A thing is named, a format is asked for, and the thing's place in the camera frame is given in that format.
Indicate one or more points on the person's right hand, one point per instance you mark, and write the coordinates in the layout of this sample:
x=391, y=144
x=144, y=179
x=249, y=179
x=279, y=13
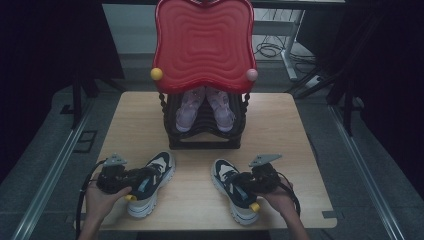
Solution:
x=280, y=200

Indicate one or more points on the white power strip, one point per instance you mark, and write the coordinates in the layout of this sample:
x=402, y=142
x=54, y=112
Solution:
x=314, y=81

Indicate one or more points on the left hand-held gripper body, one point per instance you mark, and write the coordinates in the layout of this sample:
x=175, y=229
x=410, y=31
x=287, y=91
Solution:
x=113, y=178

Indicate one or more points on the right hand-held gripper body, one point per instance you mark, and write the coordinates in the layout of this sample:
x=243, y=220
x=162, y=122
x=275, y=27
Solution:
x=265, y=178

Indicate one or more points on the navy and white sneaker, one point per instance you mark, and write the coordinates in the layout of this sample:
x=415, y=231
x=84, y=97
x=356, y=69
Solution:
x=153, y=186
x=233, y=196

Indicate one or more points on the pink child's shoe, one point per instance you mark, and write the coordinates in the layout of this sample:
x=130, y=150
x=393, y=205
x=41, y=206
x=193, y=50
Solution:
x=188, y=110
x=221, y=110

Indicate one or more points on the dark square floor plate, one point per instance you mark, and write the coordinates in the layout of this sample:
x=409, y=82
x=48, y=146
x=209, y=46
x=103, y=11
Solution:
x=85, y=141

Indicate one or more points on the metal floor rail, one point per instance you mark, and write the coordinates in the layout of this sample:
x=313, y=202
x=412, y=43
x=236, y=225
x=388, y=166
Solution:
x=366, y=176
x=50, y=176

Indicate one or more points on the person's left hand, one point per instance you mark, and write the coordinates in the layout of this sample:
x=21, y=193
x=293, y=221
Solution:
x=100, y=201

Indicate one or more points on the white desk frame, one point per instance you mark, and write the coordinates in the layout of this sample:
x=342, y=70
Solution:
x=286, y=30

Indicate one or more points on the red and black shoe rack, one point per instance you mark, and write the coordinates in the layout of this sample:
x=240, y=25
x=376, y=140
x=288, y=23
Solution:
x=204, y=46

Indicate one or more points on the black metal stand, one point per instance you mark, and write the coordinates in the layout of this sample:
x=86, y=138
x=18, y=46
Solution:
x=346, y=100
x=77, y=100

